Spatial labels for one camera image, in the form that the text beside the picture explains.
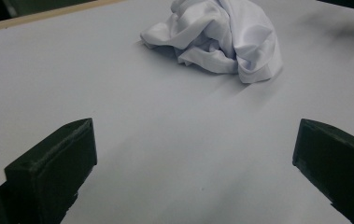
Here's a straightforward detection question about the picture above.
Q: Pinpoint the wooden table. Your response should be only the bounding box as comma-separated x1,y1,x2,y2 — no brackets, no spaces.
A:
0,0,126,35

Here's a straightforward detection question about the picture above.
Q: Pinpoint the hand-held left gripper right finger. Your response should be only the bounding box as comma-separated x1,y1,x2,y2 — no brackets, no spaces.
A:
292,118,354,224

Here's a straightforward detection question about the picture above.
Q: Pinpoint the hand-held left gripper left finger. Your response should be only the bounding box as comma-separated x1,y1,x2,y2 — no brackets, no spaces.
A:
5,118,98,224

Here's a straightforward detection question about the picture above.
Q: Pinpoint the white board table cover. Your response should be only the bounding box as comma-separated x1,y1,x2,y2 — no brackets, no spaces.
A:
0,0,354,224

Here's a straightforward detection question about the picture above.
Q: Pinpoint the white boxer shorts black waistband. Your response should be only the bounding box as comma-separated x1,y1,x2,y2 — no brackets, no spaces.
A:
140,0,283,84

